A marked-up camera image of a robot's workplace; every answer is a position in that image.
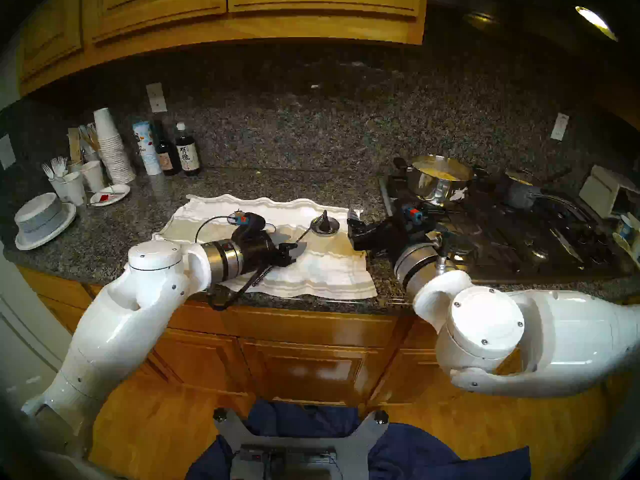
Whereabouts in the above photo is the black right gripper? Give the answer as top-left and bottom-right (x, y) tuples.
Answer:
(347, 207), (452, 259)

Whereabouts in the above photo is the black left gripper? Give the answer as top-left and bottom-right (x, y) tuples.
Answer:
(232, 229), (299, 276)

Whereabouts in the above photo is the black long-handled candle snuffer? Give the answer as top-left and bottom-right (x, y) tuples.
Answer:
(251, 210), (334, 288)

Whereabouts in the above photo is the round silver tin dish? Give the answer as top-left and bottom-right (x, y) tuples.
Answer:
(310, 216), (341, 237)

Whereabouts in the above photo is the white beige striped towel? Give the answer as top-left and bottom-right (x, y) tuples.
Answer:
(152, 194), (378, 301)

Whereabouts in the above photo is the wooden drawer front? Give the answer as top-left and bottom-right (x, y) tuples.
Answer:
(170, 299), (236, 335)
(226, 304), (401, 349)

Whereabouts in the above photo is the wooden base cabinet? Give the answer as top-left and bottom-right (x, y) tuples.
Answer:
(15, 264), (523, 410)

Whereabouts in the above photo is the stainless steel cooking pot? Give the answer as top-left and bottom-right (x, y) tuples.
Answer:
(393, 154), (488, 205)

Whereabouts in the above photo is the wooden base cabinet door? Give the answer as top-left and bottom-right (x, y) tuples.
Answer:
(367, 349), (468, 405)
(145, 328), (256, 397)
(239, 338), (386, 407)

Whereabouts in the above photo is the dark bottle white label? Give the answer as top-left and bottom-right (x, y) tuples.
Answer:
(175, 122), (201, 177)

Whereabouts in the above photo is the dark bottle brown label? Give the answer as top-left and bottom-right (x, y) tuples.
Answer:
(154, 120), (181, 177)

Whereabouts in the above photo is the dark grey saucepan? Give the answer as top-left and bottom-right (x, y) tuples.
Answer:
(502, 168), (577, 211)

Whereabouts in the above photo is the black gas cooktop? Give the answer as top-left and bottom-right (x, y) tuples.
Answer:
(378, 173), (633, 285)

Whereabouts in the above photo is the white salt canister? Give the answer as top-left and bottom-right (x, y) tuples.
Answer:
(132, 121), (163, 176)

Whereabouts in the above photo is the small plate with red wrappers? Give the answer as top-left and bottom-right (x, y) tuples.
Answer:
(89, 184), (131, 207)

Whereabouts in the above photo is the stack of white paper cups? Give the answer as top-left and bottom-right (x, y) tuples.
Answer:
(93, 107), (136, 185)

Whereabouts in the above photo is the wrapped chopsticks bundle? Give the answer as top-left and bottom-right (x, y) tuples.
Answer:
(79, 123), (103, 154)

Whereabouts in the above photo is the dark blue cloth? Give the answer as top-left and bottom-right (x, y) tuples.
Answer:
(185, 399), (532, 480)

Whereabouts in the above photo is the white box appliance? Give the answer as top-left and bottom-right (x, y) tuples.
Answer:
(578, 165), (640, 220)

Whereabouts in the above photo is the stack of grey paper bowls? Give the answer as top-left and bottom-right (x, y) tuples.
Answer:
(15, 192), (66, 235)

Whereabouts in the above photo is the lit hood lamp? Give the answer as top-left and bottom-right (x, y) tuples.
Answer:
(575, 5), (618, 43)

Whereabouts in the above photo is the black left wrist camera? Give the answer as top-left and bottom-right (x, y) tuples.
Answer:
(227, 211), (269, 240)

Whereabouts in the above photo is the thick black gripper cable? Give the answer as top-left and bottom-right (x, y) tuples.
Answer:
(207, 266), (273, 313)

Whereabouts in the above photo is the thin black camera cable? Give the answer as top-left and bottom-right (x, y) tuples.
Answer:
(194, 215), (236, 245)

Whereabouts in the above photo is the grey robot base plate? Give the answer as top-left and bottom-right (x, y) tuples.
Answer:
(212, 408), (390, 480)

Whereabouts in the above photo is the wooden wall cabinet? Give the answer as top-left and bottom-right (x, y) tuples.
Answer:
(15, 0), (430, 97)

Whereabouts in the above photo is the medium wall cabinet door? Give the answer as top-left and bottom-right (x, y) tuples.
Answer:
(82, 0), (227, 44)

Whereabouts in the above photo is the white light switch plate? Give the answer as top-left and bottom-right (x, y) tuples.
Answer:
(0, 134), (17, 171)

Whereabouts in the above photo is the narrow wall cabinet door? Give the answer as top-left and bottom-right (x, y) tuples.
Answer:
(16, 0), (83, 80)

